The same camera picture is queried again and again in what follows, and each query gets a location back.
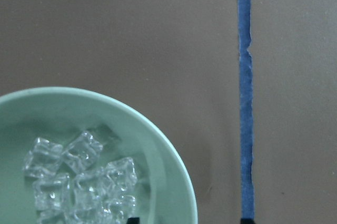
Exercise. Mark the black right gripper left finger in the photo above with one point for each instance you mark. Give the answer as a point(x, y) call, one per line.
point(133, 220)

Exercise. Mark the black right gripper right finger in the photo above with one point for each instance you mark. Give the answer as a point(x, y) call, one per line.
point(247, 221)

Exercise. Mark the green ceramic bowl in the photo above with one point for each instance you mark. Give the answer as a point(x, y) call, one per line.
point(164, 191)

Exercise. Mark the clear ice cubes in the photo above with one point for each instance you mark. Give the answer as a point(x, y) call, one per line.
point(69, 186)

